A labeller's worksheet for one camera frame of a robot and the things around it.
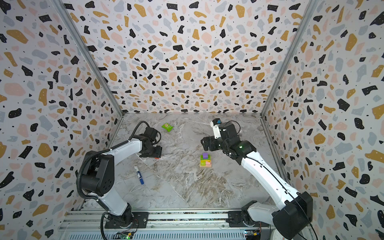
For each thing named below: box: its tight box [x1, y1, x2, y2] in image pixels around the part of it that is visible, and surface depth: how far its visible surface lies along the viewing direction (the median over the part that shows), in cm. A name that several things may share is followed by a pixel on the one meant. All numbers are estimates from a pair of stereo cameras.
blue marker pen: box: [134, 165, 145, 185], surface depth 89 cm
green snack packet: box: [161, 123, 174, 133], surface depth 115 cm
